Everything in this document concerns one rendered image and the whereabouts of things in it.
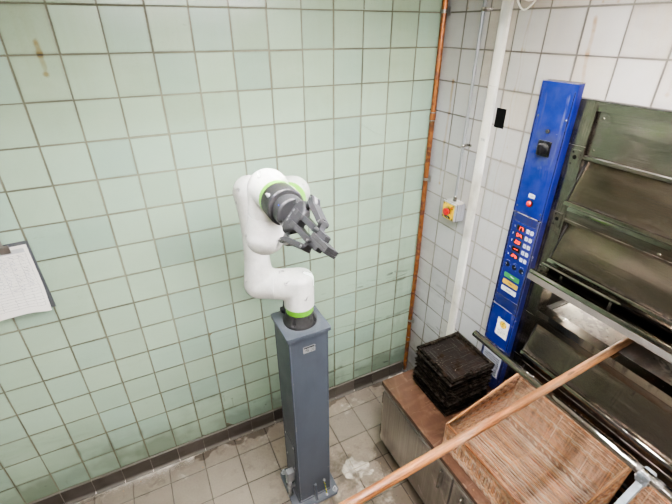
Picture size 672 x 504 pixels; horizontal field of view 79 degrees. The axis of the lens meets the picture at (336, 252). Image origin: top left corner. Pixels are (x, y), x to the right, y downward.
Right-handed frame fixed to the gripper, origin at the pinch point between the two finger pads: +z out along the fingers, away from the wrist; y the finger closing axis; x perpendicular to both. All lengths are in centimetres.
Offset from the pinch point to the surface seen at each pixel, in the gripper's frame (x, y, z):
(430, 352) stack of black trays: -140, 29, -60
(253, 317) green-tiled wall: -77, 74, -122
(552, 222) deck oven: -116, -53, -37
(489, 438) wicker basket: -161, 43, -19
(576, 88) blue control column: -80, -91, -40
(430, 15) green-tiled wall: -59, -106, -122
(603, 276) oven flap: -123, -44, -10
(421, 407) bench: -148, 55, -49
